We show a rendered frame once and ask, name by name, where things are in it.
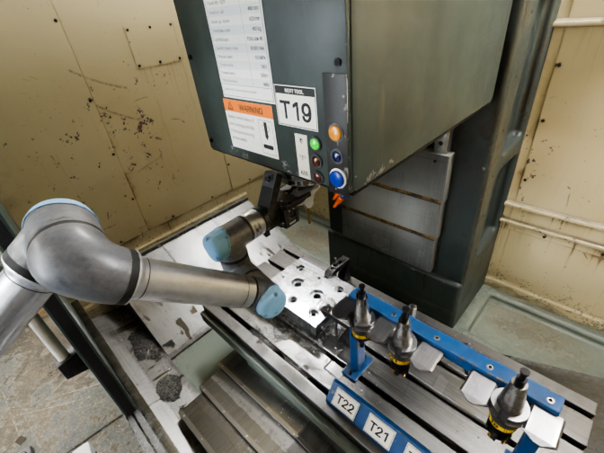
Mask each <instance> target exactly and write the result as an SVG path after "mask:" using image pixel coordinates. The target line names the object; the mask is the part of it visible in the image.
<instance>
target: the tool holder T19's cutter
mask: <svg viewBox="0 0 604 453"><path fill-rule="evenodd" d="M484 427H485V428H486V429H487V430H488V433H487V435H488V436H489V437H490V439H492V440H493V441H496V440H499V441H501V444H504V443H505V444H506V443H508V442H509V441H510V439H511V436H512V433H504V432H501V431H499V430H497V429H496V428H495V427H494V426H493V425H492V424H491V422H490V420H489V417H488V418H487V421H486V423H485V426H484Z"/></svg>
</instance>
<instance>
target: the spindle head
mask: <svg viewBox="0 0 604 453"><path fill-rule="evenodd" d="M512 1H513V0H262V10H263V17H264V24H265V30H266V37H267V44H268V51H269V57H270V63H271V76H272V82H273V83H274V84H285V85H294V86H304V87H313V88H315V89H316V102H317V115H318V128H319V132H316V131H312V130H307V129H300V128H295V127H290V126H286V125H281V124H279V119H278V113H277V105H276V104H271V103H266V102H255V101H248V100H243V99H236V98H231V97H225V96H224V92H223V88H222V84H221V80H220V75H219V71H218V63H217V60H216V55H215V50H214V47H213V42H212V39H211V34H210V29H209V22H208V17H207V14H206V9H205V5H204V1H203V0H173V3H174V7H175V11H176V13H177V17H178V21H179V24H180V28H181V32H182V38H183V41H184V45H185V48H186V52H187V56H188V59H189V63H190V66H191V72H192V76H193V80H194V84H195V87H196V91H197V94H198V97H199V101H200V107H201V111H202V115H203V118H204V121H205V125H206V129H207V132H208V136H209V142H210V145H211V148H213V149H214V150H217V151H219V152H222V153H225V154H228V155H232V156H235V157H238V158H241V159H244V160H246V161H249V162H252V163H255V164H259V165H262V166H265V167H268V168H271V169H273V170H276V171H279V172H282V173H286V174H289V175H292V176H295V177H297V178H300V179H303V180H306V181H309V182H313V183H315V182H314V180H313V178H312V173H313V171H315V170H317V171H319V172H320V173H321V174H322V175H323V177H324V182H323V183H322V184H319V185H322V186H324V187H327V188H329V180H328V164H327V149H326V135H325V119H324V90H323V75H322V73H334V74H347V93H348V146H349V185H350V195H351V196H354V195H356V194H357V193H359V192H360V191H362V190H364V189H365V188H367V187H368V186H369V185H370V184H371V183H373V182H375V181H376V180H378V179H379V178H381V177H382V176H384V175H385V174H387V173H389V172H390V171H392V170H393V169H395V168H396V167H397V166H398V165H400V164H401V163H403V162H404V161H406V160H407V159H409V158H410V157H412V156H413V155H415V154H417V153H418V152H420V151H421V150H423V149H424V148H425V147H427V146H428V145H430V144H431V143H432V142H434V141H435V140H437V139H438V138H440V137H442V136H443V135H445V134H446V133H448V132H449V131H451V130H452V129H453V128H455V127H456V126H458V125H459V124H461V123H462V122H464V121H465V120H467V119H468V118H470V117H471V116H473V115H474V114H476V113H477V112H479V111H480V110H481V109H483V108H484V107H486V106H487V105H489V104H490V103H491V100H492V98H493V92H494V87H495V83H496V79H497V75H498V70H499V65H500V61H501V57H502V49H503V44H504V40H505V35H506V31H507V27H508V22H509V18H510V13H511V6H512ZM223 98H224V99H229V100H236V101H241V102H251V103H257V104H263V105H269V106H271V108H272V115H273V121H274V128H275V134H276V139H277V146H278V152H279V159H280V160H279V159H275V158H272V157H269V156H266V155H261V154H257V153H254V152H252V151H249V150H245V149H242V148H240V147H234V146H233V142H232V138H231V134H230V129H229V126H228V121H227V114H226V110H225V105H224V101H223ZM295 133H298V134H302V135H306V136H307V145H308V155H309V165H310V175H311V180H308V179H306V178H303V177H300V176H299V172H298V158H297V150H296V141H295ZM312 136H316V137H318V138H319V139H320V141H321V145H322V147H321V149H320V150H319V151H317V152H316V151H314V150H313V149H312V148H311V147H310V145H309V139H310V138H311V137H312ZM313 154H318V155H320V156H321V158H322V160H323V165H322V167H321V168H315V167H313V165H312V164H311V155H313Z"/></svg>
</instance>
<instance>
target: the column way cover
mask: <svg viewBox="0 0 604 453"><path fill-rule="evenodd" d="M433 150H434V148H432V147H425V148H424V149H423V150H421V151H420V152H418V153H417V154H415V155H413V156H412V157H410V158H409V159H407V160H406V161H404V162H403V163H401V164H400V165H398V166H397V167H396V168H395V169H393V170H392V171H390V172H389V173H387V174H385V175H384V176H382V177H381V178H379V179H378V180H376V181H375V182H373V183H371V184H370V185H369V186H368V187H367V188H365V189H364V190H362V191H360V192H359V193H357V194H356V195H354V196H351V195H350V197H349V198H348V197H346V198H345V199H344V201H342V202H341V203H340V206H341V207H342V235H344V236H346V237H348V238H350V239H352V240H354V241H357V242H359V243H361V244H364V245H366V246H369V247H371V248H373V249H376V250H378V251H380V252H382V253H385V254H388V255H390V256H392V257H395V258H396V259H398V260H401V261H403V262H406V263H409V264H411V265H412V266H415V267H417V268H419V269H422V270H424V271H427V272H431V271H432V270H433V267H434V262H435V255H436V250H437V243H438V238H439V237H440V231H441V226H442V220H443V214H444V208H445V203H446V200H447V199H448V196H449V186H450V181H451V175H452V170H453V164H454V158H455V152H451V151H450V152H448V153H447V154H446V155H443V154H438V153H433Z"/></svg>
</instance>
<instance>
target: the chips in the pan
mask: <svg viewBox="0 0 604 453"><path fill-rule="evenodd" d="M124 311H126V310H124ZM134 318H135V316H134V315H133V313H131V312H130V310H127V311H126V312H125V313H124V314H121V315H119V317H118V319H117V321H118V322H120V323H126V322H127V321H129V320H131V319H134ZM117 321H116V322H117ZM141 326H142V327H144V326H143V325H142V324H141ZM142 327H139V328H137V329H136V331H135V332H134V331H133V333H131V335H129V338H128V341H130V344H131V346H132V348H133V349H134V352H133V353H134V354H133V355H132V356H134V355H135V354H136V355H135V357H136V358H137V360H138V362H140V361H142V360H143V361H145V360H155V363H157V362H158V361H159V360H161V358H162V357H163V353H164V351H165V349H166V348H167V349H168V348H170V346H171V347H172V349H173V348H175V344H174V342H173V340H172V339H171V340H170V341H169V342H167V343H165V344H164V345H163V349H162V348H160V346H159V344H158V342H156V341H155V339H154V338H153V336H151V335H150V333H149V332H148V331H147V330H146V329H145V327H144V328H143V329H141V328H142ZM164 347H166V348H165V349H164ZM161 349H162V350H161ZM169 373H170V372H169ZM169 373H168V374H169ZM165 374H166V373H165ZM168 374H167V375H166V376H165V375H164V376H163V378H162V379H161V378H160V380H159V381H157V384H156V386H155V388H156V389H157V390H156V393H157V394H158V395H160V396H158V397H159V399H160V400H161V401H163V402H175V401H177V399H181V398H180V393H181V391H182V382H181V377H178V376H177V375H175V374H174V375H173V374H170V375H168ZM181 400H182V399H181ZM161 403H162V402H161ZM182 433H183V434H184V435H185V437H186V439H187V440H188V441H189V442H190V444H191V445H192V443H191V439H190V437H189V434H187V432H185V431H182Z"/></svg>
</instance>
